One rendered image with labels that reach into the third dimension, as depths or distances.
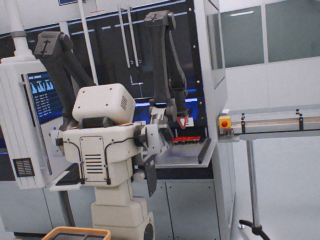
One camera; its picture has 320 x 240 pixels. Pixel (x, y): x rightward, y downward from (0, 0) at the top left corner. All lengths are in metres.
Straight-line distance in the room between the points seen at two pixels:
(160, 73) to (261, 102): 5.48
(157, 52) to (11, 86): 0.95
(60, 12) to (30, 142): 0.93
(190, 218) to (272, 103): 4.68
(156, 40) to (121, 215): 0.71
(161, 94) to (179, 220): 1.29
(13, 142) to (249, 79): 5.31
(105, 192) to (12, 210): 1.91
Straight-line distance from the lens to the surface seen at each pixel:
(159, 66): 1.13
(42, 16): 2.31
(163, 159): 1.62
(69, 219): 2.38
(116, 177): 1.10
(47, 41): 1.21
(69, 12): 2.19
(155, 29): 1.13
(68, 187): 1.81
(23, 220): 3.01
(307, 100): 6.61
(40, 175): 1.87
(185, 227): 2.26
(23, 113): 1.79
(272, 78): 6.46
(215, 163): 1.97
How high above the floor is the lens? 1.46
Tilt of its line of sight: 12 degrees down
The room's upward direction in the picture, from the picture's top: 8 degrees counter-clockwise
